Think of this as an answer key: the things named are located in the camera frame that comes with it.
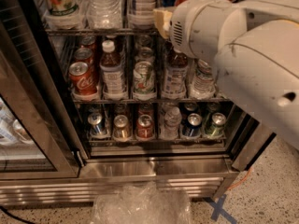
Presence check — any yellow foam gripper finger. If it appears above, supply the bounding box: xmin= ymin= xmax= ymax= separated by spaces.
xmin=153 ymin=7 xmax=175 ymax=39

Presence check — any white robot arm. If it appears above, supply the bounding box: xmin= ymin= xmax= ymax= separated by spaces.
xmin=153 ymin=0 xmax=299 ymax=148

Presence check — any white labelled bottle top shelf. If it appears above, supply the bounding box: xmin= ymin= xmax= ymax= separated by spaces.
xmin=128 ymin=0 xmax=157 ymax=25

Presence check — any diet 7up can middle shelf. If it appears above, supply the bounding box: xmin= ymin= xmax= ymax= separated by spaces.
xmin=133 ymin=61 xmax=155 ymax=94

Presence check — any clear water bottle top shelf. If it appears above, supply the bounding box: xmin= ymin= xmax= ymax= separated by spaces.
xmin=86 ymin=0 xmax=122 ymax=29

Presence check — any water bottle middle shelf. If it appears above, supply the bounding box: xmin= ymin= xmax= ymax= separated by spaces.
xmin=191 ymin=60 xmax=215 ymax=98

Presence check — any red coca-cola can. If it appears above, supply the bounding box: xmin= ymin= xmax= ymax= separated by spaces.
xmin=74 ymin=48 xmax=94 ymax=68
xmin=68 ymin=62 xmax=97 ymax=95

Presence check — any front red coca-cola can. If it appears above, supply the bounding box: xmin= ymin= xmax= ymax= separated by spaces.
xmin=68 ymin=62 xmax=97 ymax=95

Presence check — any stainless steel display fridge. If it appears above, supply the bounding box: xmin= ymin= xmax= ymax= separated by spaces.
xmin=0 ymin=0 xmax=278 ymax=207

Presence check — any red can bottom shelf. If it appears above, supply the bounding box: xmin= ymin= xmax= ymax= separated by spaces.
xmin=136 ymin=115 xmax=153 ymax=138

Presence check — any water bottle bottom shelf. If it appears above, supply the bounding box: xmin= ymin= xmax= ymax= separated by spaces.
xmin=161 ymin=106 xmax=182 ymax=140

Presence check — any dark blue can bottom shelf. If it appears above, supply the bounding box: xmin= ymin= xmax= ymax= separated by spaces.
xmin=182 ymin=113 xmax=202 ymax=137

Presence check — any gold can bottom shelf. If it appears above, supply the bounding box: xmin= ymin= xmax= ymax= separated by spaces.
xmin=113 ymin=115 xmax=131 ymax=139

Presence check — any blue can bottom left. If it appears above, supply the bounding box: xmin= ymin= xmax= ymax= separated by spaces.
xmin=88 ymin=112 xmax=107 ymax=135

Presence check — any green can bottom shelf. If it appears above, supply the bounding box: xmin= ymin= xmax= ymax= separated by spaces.
xmin=205 ymin=112 xmax=226 ymax=138

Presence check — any right open fridge door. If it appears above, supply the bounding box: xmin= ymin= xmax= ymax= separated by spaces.
xmin=231 ymin=121 xmax=277 ymax=172

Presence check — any left glass fridge door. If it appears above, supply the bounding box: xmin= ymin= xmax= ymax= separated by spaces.
xmin=0 ymin=29 xmax=78 ymax=181

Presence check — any right iced tea bottle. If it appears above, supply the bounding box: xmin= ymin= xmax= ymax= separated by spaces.
xmin=163 ymin=48 xmax=188 ymax=94

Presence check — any iced tea bottle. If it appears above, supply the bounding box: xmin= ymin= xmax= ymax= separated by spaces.
xmin=163 ymin=48 xmax=188 ymax=94
xmin=99 ymin=40 xmax=125 ymax=94

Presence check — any left iced tea bottle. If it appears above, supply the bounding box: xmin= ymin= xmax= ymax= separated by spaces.
xmin=99 ymin=40 xmax=125 ymax=94

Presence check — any clear plastic bag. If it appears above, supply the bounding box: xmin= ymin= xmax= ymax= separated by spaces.
xmin=90 ymin=182 xmax=192 ymax=224

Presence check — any blue tape cross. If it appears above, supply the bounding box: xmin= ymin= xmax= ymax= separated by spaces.
xmin=204 ymin=194 xmax=237 ymax=224

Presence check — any top wire shelf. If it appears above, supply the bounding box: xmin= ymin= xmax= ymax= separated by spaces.
xmin=38 ymin=28 xmax=158 ymax=36

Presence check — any wire shelf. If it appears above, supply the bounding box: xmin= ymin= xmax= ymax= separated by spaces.
xmin=38 ymin=28 xmax=158 ymax=36
xmin=73 ymin=97 xmax=231 ymax=104

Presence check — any middle wire shelf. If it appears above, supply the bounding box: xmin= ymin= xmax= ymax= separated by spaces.
xmin=73 ymin=97 xmax=231 ymax=104

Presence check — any orange cable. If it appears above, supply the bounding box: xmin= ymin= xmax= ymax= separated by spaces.
xmin=226 ymin=166 xmax=252 ymax=192

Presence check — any black cable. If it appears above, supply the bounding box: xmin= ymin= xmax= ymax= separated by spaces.
xmin=0 ymin=206 xmax=32 ymax=224

